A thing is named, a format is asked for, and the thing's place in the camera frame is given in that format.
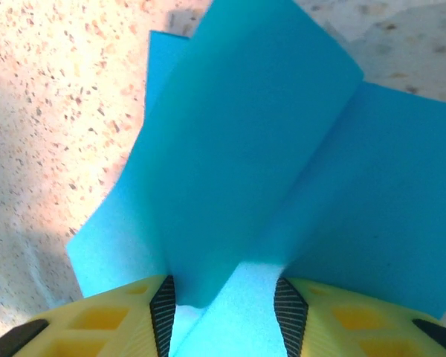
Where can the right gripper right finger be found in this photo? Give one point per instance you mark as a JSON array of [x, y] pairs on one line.
[[357, 327]]

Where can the blue paper sheet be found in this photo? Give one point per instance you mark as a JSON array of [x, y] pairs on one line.
[[245, 148]]

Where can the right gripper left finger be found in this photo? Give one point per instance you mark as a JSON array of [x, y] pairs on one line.
[[96, 327]]

